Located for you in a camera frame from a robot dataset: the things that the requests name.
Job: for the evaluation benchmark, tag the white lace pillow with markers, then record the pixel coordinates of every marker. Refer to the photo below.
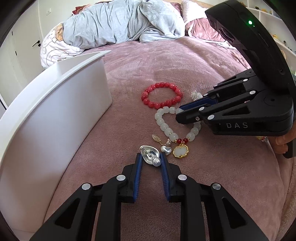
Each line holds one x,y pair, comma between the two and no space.
192,11

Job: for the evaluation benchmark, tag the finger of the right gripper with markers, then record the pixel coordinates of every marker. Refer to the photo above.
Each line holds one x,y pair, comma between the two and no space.
244,110
223,91

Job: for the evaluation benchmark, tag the small silver heart charm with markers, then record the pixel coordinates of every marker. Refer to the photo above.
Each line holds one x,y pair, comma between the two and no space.
165,147

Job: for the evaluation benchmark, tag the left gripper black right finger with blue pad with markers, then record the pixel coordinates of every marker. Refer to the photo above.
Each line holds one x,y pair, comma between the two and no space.
208,212

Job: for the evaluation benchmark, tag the white wall shelf unit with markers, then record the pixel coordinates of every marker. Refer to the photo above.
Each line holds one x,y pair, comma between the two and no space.
276,27

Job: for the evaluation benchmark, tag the silver heart pearl pendant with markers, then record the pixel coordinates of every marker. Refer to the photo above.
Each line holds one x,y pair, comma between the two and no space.
150,155

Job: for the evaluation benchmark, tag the white plastic storage box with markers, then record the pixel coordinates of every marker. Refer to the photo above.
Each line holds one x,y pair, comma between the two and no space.
41,131

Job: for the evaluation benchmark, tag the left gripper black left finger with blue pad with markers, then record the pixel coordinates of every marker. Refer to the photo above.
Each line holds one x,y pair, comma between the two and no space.
94,212

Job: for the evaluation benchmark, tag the pink velvet pillow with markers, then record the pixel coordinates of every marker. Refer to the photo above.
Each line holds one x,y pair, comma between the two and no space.
201,29

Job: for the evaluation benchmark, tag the person's hand holding gripper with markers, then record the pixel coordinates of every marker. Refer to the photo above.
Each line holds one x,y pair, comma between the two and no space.
279,144

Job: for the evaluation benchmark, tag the white cartoon print quilt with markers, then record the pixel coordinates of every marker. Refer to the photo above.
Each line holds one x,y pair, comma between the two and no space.
54,49

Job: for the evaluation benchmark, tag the white bedroom door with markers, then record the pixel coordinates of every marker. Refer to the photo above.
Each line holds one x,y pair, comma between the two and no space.
27,41

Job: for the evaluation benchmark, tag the grey blue duvet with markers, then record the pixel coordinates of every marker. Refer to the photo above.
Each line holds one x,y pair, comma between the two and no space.
121,21

